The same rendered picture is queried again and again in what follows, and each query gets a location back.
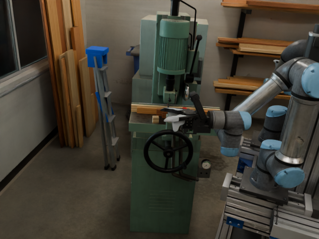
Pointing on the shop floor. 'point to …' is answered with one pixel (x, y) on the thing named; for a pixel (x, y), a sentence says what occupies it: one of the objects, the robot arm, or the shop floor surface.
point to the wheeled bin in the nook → (134, 66)
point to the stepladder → (99, 62)
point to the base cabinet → (161, 194)
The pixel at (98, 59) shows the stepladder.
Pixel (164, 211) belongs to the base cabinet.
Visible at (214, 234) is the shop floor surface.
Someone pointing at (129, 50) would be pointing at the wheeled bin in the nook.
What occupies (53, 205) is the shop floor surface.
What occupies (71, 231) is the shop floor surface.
